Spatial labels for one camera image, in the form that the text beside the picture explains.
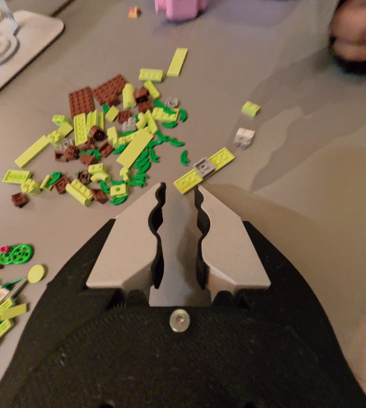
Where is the white lamp stand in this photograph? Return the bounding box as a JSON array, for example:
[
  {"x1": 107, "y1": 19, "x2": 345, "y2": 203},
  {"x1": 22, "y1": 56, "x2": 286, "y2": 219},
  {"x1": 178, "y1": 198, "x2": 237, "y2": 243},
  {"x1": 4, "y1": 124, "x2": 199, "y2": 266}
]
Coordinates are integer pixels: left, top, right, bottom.
[{"x1": 0, "y1": 0, "x2": 65, "y2": 108}]

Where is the lime long studded plate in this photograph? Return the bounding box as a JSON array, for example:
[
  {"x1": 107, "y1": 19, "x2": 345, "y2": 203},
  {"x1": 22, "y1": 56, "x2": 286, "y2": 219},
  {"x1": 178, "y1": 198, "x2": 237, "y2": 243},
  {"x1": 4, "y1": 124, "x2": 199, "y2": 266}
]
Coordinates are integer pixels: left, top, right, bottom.
[{"x1": 173, "y1": 147, "x2": 236, "y2": 195}]

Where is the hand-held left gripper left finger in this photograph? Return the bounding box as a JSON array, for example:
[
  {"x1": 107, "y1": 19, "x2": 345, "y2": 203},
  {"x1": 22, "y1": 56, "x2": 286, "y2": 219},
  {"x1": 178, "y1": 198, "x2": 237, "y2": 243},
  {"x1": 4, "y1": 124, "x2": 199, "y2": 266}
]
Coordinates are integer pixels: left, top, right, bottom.
[{"x1": 85, "y1": 182, "x2": 167, "y2": 293}]

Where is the pile of mixed toy bricks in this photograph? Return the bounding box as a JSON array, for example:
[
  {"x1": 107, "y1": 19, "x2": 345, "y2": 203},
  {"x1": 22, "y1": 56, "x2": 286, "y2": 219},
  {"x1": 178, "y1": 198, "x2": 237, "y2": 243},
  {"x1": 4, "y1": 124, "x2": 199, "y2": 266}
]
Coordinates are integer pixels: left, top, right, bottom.
[{"x1": 3, "y1": 67, "x2": 190, "y2": 208}]

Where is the light grey bracket brick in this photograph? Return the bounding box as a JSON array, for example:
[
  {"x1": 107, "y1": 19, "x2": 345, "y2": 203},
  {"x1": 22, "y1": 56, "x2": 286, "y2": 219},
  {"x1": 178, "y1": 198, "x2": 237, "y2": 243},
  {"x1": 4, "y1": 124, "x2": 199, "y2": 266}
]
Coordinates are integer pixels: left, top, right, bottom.
[{"x1": 234, "y1": 127, "x2": 255, "y2": 149}]

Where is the green spoked wheel piece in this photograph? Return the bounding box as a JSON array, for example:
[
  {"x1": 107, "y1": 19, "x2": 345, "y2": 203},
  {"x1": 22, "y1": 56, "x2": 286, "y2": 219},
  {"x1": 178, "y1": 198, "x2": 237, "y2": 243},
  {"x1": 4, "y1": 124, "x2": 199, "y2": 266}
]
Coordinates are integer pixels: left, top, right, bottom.
[
  {"x1": 11, "y1": 244, "x2": 34, "y2": 264},
  {"x1": 0, "y1": 249, "x2": 19, "y2": 266}
]

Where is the person's right hand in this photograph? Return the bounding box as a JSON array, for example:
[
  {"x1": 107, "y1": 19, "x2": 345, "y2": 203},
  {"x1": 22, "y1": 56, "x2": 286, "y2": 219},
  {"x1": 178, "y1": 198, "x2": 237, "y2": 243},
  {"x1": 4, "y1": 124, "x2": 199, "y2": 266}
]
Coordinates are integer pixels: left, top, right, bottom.
[{"x1": 330, "y1": 0, "x2": 366, "y2": 62}]

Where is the lime round tile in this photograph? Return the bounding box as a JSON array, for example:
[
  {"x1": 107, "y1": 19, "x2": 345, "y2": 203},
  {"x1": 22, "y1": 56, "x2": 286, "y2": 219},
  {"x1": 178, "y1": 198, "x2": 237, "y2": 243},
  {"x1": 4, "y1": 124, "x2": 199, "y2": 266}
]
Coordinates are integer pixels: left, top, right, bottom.
[{"x1": 27, "y1": 265, "x2": 47, "y2": 283}]

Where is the small lime plate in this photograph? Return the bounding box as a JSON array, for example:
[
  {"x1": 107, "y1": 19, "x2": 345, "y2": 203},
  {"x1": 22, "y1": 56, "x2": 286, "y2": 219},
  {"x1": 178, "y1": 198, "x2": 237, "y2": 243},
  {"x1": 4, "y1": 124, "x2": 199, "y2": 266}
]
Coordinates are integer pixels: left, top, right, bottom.
[{"x1": 241, "y1": 101, "x2": 261, "y2": 118}]

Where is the pink brick pot figure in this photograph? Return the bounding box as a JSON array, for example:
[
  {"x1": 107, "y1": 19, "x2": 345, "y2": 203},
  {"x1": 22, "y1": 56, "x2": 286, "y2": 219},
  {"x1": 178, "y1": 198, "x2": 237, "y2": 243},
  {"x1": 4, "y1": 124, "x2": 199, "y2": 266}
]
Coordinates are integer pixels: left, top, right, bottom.
[{"x1": 155, "y1": 0, "x2": 208, "y2": 21}]

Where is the lime smooth tile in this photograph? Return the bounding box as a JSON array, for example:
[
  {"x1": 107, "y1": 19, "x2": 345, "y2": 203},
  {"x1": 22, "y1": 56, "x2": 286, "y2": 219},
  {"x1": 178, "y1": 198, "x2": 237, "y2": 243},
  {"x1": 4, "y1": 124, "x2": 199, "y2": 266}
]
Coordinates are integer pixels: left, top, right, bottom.
[{"x1": 167, "y1": 48, "x2": 188, "y2": 77}]

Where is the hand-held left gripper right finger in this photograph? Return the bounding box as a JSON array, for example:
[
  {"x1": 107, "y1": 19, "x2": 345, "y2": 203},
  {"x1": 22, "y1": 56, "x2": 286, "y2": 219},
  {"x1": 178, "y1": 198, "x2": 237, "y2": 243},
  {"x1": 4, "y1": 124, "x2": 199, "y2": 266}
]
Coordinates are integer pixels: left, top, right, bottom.
[{"x1": 194, "y1": 186, "x2": 271, "y2": 299}]

